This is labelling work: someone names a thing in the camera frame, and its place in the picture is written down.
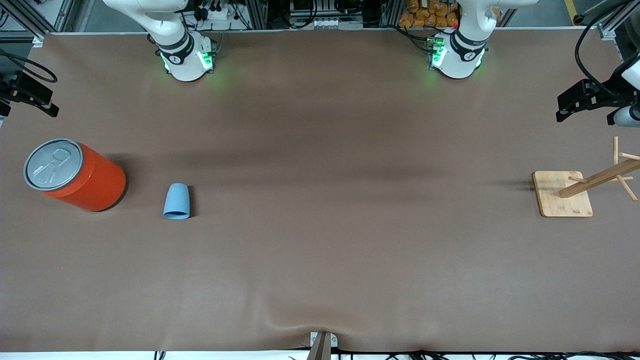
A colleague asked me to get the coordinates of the brown wooden strip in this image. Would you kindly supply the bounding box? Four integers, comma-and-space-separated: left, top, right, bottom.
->
306, 332, 332, 360

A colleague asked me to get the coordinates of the orange packets pile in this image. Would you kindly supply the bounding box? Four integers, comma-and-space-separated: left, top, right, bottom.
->
398, 0, 461, 29

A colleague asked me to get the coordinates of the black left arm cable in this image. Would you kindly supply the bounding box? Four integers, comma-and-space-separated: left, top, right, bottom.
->
574, 0, 640, 99

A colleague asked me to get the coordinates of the aluminium frame profile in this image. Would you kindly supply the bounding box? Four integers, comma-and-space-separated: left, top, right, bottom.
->
0, 0, 76, 42
597, 12, 640, 42

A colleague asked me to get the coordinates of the light blue plastic cup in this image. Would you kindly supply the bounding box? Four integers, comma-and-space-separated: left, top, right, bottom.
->
163, 182, 191, 221

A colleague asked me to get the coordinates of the wooden mug tree rack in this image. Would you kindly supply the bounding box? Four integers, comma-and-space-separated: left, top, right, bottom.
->
532, 136, 640, 218

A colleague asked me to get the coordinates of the orange can with grey lid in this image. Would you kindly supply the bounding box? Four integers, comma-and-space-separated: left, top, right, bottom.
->
23, 138, 128, 213

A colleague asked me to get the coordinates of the white power strip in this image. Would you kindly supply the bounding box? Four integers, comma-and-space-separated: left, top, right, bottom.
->
308, 17, 364, 30

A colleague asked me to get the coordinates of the silver metal bracket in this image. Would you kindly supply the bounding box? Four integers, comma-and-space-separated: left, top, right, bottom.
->
309, 331, 339, 349

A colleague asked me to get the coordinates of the brown table mat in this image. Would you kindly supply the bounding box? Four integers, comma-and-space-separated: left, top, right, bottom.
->
0, 27, 640, 354

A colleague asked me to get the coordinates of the power strip with black plugs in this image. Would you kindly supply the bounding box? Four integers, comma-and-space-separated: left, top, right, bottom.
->
192, 0, 238, 22

